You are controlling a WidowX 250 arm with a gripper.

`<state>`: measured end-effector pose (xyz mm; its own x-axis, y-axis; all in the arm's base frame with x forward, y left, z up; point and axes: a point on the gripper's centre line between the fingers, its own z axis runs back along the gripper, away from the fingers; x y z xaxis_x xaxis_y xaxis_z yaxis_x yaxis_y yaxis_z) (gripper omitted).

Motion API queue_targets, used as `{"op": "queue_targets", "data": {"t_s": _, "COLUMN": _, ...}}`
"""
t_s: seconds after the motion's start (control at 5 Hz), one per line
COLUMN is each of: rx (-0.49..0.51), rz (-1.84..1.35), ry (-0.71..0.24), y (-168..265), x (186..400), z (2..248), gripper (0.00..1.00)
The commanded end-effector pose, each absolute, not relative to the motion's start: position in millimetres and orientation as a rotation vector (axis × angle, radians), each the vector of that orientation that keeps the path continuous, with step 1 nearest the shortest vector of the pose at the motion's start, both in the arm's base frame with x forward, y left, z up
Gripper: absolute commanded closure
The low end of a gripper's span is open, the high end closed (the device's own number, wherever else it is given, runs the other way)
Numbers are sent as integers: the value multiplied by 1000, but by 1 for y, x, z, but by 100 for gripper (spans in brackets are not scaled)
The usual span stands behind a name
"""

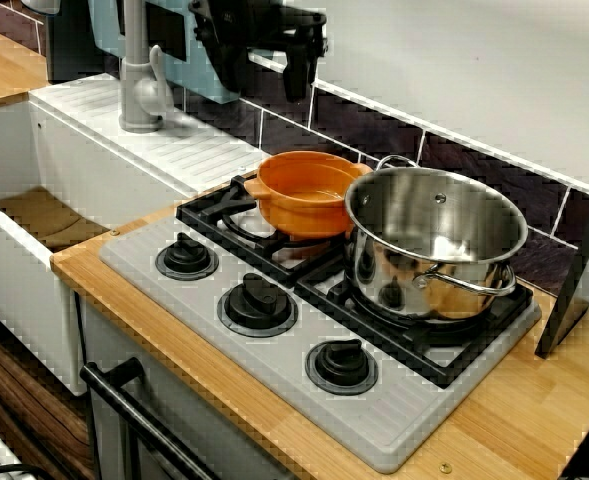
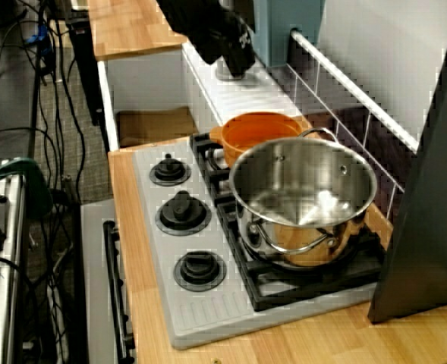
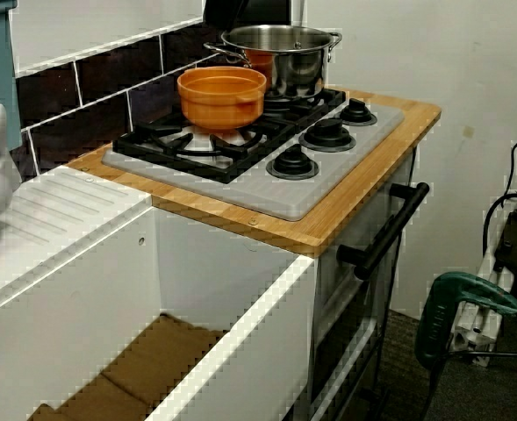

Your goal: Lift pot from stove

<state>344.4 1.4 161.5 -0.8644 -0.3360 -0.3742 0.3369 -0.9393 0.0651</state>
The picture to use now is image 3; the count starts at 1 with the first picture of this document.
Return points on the wooden countertop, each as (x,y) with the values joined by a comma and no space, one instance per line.
(372,184)

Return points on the black burner grate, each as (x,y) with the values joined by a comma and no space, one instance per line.
(304,105)
(240,151)

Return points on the orange plastic pot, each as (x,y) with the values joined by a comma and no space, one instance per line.
(216,105)

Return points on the green clamp tool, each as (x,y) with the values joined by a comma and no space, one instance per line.
(442,316)

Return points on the white toy sink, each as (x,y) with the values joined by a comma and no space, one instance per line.
(87,263)

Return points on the stainless steel pot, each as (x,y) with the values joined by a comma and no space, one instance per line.
(297,66)

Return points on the black stove knob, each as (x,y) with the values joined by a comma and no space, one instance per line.
(357,110)
(292,161)
(327,133)

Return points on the brown cardboard sheet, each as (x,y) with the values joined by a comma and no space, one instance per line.
(152,364)

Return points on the white metal rail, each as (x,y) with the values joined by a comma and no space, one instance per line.
(482,324)

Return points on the white oven cabinet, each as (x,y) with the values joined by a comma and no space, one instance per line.
(350,316)

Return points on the grey stove top plate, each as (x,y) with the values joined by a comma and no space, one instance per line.
(328,184)

